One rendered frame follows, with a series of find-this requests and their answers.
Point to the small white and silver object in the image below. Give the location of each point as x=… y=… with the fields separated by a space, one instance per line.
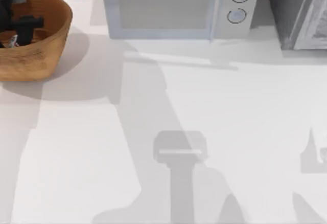
x=12 y=42

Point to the wooden basket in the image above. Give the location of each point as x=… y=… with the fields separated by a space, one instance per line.
x=38 y=57

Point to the pale blue microwave door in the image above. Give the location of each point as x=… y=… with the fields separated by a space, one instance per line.
x=163 y=6

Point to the pale microwave oven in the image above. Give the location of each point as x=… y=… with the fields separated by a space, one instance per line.
x=237 y=33

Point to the pale grey cabinet door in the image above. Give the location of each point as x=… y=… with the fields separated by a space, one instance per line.
x=315 y=19

